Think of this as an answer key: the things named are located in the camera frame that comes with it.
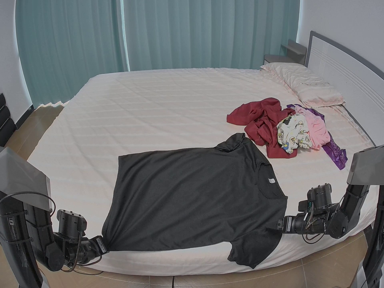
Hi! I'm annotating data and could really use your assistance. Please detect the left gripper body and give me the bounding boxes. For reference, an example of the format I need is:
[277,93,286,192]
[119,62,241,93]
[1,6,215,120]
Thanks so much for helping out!
[73,236,110,265]

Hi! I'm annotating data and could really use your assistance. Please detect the pink garment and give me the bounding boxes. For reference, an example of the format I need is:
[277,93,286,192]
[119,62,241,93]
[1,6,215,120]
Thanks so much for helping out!
[294,106,330,151]

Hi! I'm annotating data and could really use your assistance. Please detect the cream pillow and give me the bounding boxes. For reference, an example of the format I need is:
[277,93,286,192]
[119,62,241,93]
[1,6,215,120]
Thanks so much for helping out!
[259,62,345,108]

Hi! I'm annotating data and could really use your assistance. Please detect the black T-shirt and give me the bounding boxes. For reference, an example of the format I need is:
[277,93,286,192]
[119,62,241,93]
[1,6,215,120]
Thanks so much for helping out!
[102,132,288,269]

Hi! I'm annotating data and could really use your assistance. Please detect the bed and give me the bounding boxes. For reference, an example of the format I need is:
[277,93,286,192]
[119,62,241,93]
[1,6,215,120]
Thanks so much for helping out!
[6,30,384,277]

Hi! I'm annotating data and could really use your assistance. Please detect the blue-green curtain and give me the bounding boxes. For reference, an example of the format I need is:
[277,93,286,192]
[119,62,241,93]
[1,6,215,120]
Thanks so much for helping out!
[121,0,301,71]
[15,0,130,106]

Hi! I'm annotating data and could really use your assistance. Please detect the dark red garment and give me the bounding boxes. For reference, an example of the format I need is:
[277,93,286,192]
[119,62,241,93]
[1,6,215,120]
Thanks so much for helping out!
[226,98,297,158]

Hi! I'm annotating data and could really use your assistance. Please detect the white printed garment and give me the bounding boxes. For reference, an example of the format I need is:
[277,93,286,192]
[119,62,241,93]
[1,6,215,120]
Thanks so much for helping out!
[277,114,314,155]

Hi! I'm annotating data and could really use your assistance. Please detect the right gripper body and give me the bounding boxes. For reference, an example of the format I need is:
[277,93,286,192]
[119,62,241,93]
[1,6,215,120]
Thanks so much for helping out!
[276,215,311,235]

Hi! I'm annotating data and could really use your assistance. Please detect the purple garment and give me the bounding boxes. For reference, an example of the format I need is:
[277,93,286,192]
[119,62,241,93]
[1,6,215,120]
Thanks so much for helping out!
[286,103,348,171]

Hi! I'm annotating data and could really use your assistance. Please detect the grey bedside table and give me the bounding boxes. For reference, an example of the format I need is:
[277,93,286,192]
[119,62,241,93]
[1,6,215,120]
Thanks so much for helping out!
[264,39,307,65]

